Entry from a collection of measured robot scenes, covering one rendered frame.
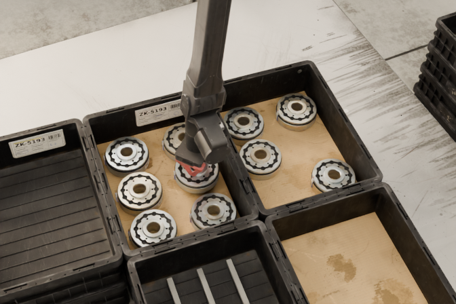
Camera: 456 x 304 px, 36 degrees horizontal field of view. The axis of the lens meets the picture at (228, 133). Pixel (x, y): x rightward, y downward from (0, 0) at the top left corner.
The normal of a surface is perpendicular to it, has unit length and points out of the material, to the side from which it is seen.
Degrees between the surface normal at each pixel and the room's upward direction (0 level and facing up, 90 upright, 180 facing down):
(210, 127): 9
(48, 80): 0
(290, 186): 0
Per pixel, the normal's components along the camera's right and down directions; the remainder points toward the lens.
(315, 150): 0.03, -0.62
